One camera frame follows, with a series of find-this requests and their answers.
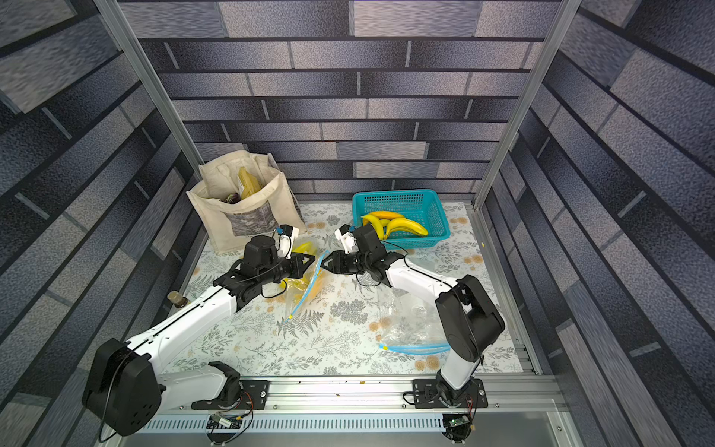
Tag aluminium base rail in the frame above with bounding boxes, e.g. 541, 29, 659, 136
102, 375, 580, 446

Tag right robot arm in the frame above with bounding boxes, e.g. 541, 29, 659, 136
321, 225, 506, 408

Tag teal plastic basket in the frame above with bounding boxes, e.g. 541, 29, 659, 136
352, 190, 451, 250

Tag beige canvas tote bag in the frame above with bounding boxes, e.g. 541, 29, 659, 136
187, 150, 307, 254

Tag small yellow glass bottle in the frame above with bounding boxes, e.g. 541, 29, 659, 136
167, 291, 189, 308

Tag large yellow banana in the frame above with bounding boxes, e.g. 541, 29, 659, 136
362, 214, 385, 240

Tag yellow item in tote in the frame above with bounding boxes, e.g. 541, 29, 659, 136
238, 167, 263, 199

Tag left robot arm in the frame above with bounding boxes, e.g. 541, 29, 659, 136
81, 225, 315, 437

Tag bananas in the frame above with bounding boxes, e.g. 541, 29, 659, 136
368, 210, 429, 240

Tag clear zip-top bag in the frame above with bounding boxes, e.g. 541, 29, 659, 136
282, 238, 328, 321
378, 290, 450, 356

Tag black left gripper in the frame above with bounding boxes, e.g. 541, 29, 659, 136
260, 250, 318, 287

